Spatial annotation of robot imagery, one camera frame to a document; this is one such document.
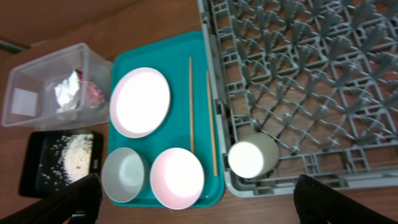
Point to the grey bowl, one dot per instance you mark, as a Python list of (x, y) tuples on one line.
[(125, 174)]

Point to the white round plate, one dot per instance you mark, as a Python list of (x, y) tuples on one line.
[(140, 102)]

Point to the pink bowl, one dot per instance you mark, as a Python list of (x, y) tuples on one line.
[(177, 178)]

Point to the black plastic tray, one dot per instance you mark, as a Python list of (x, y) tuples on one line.
[(31, 185)]

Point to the teal plastic tray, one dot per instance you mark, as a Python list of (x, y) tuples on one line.
[(177, 58)]

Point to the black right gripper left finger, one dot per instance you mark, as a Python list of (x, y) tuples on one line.
[(77, 203)]

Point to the rice pile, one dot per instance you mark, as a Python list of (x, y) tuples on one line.
[(66, 159)]

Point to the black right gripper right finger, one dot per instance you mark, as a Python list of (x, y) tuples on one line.
[(317, 203)]

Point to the white napkin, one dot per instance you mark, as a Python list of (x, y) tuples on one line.
[(67, 93)]

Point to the clear plastic bin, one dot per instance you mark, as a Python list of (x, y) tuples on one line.
[(30, 97)]

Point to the wooden chopstick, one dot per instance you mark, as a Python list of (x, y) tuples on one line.
[(190, 82), (212, 124)]

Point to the grey dishwasher rack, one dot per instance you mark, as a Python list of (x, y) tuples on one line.
[(318, 76)]

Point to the white paper cup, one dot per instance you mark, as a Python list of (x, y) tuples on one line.
[(253, 156)]

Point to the red snack wrapper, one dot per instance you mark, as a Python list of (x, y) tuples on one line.
[(94, 96)]

